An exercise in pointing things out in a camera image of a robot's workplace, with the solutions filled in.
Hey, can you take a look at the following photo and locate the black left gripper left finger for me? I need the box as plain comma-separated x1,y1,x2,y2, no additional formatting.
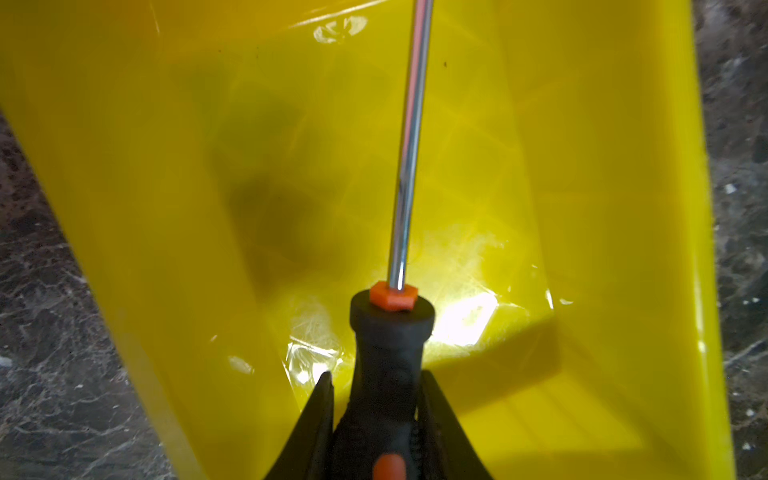
265,371,334,480

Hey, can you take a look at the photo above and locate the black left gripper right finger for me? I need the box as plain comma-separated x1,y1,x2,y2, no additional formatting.
417,370,492,480

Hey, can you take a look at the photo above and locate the black orange handled screwdriver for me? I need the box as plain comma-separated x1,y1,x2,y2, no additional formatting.
330,1,435,479

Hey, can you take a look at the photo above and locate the yellow plastic bin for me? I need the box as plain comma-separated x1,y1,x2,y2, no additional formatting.
1,1,736,479

